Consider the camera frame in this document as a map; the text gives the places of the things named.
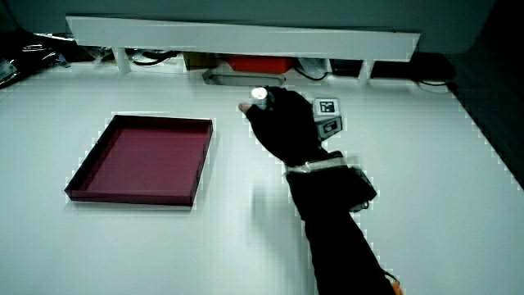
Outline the orange box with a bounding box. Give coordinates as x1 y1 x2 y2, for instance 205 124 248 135
224 54 296 75

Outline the maroon shallow tray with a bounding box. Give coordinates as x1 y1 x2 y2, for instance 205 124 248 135
64 114 215 207

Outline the black cable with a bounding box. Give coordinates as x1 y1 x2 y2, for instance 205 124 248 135
130 49 182 68

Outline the large black device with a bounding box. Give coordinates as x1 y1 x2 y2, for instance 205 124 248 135
370 52 458 84

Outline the black plastic bag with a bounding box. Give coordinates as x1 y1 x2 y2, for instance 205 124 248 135
0 31 71 89

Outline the small black box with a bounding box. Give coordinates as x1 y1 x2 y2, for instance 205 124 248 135
329 58 365 79

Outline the white raised shelf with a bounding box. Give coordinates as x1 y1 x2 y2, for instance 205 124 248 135
65 15 422 76

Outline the person's right hand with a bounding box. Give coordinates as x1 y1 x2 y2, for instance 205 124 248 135
238 86 344 168

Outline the white plastic object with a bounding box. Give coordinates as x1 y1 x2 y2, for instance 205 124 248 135
296 57 331 81

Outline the silver glue stick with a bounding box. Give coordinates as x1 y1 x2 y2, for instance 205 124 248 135
250 86 275 111

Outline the person's right forearm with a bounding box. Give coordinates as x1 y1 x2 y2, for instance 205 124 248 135
283 157 399 295

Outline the brown cardboard box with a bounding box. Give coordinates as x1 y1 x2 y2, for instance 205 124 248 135
182 52 219 72

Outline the grey flat tray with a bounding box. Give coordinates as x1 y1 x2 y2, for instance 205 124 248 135
201 68 287 88

